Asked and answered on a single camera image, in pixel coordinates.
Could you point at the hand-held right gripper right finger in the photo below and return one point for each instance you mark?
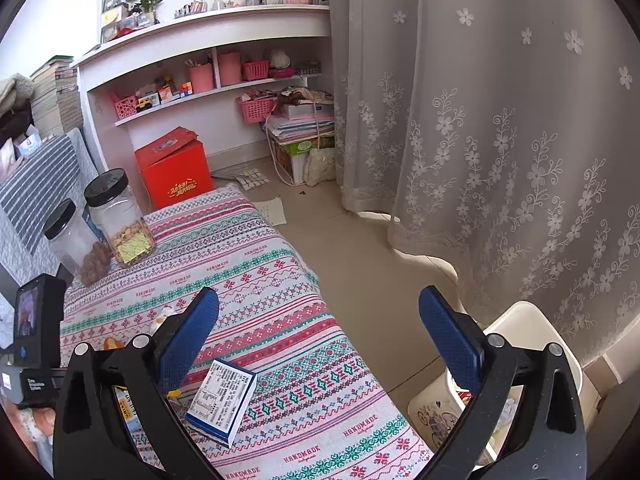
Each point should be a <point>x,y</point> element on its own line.
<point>450,340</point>

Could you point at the large pink basket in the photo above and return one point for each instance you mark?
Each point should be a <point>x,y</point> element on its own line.
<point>255,110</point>

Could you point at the green and white cardboard box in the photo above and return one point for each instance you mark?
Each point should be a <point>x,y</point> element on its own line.
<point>292,157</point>

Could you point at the blue and white small packet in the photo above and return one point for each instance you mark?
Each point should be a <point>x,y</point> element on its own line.
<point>27,146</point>

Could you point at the beige fleece blanket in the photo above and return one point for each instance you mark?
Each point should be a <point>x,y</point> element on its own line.
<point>15,92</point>

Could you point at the white cloth bag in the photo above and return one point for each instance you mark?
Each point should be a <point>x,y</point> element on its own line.
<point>320,167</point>

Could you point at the stack of papers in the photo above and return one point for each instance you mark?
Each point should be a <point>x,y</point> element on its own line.
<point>295,125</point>

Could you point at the grey striped quilt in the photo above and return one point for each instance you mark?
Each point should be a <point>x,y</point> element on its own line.
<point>35,175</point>

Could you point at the patterned pink tablecloth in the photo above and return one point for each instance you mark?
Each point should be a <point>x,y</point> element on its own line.
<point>280,310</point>

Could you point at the pink patterned basket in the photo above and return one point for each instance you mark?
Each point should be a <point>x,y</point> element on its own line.
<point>125,106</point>

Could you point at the dark small basket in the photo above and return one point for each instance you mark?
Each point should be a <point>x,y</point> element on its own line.
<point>307,68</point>

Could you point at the clear pen holder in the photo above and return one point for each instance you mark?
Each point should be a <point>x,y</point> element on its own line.
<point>191,9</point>

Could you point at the light blue snack packet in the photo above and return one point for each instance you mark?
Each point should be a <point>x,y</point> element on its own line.
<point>125,405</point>

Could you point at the clear jar with brown snacks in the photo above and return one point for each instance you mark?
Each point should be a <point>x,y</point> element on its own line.
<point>75,245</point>

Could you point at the white paper sheet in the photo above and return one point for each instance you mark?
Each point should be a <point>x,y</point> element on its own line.
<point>270,210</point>

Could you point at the white shelf unit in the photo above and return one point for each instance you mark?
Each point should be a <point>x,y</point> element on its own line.
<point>210,25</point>

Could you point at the colourful puzzle cube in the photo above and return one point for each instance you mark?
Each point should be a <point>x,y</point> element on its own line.
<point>185,88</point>

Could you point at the tall stack of books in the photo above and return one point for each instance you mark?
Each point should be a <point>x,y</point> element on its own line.
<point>57,95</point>

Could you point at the beige floral curtain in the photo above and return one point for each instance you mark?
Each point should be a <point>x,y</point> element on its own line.
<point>475,110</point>

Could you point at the pale yellow box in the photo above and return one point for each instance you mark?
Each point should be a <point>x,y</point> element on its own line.
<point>114,22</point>

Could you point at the printed sheet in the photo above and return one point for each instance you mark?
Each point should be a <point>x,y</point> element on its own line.
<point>247,179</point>

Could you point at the blue and white carton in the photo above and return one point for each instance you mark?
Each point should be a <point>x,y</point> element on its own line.
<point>222,395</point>

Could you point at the orange peel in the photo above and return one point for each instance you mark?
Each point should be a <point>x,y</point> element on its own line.
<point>112,342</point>

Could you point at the pink cup with pens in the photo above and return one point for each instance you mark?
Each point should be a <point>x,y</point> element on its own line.
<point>201,80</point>

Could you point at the white plastic bin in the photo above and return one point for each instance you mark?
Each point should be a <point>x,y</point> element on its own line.
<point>520,320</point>

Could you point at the red cardboard box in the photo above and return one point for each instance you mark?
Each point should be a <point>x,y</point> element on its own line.
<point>177,180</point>

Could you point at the clear jar with yellow label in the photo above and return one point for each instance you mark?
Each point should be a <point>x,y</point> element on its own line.
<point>120,220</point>

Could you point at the yellow toy car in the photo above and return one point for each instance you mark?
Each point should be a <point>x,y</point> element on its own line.
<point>144,105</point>

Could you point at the white tissue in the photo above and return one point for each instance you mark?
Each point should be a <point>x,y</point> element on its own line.
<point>162,317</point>

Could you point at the small green plant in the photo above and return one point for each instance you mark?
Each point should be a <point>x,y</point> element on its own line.
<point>150,2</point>

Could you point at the small pink basket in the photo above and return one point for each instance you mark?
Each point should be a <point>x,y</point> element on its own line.
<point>255,71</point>

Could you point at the white shell ornament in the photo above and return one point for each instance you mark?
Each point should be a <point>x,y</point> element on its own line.
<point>281,59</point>

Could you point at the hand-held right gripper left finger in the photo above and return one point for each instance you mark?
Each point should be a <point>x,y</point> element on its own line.
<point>190,340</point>

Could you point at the black cloth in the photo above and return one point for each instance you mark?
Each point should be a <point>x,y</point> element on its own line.
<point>15,127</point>

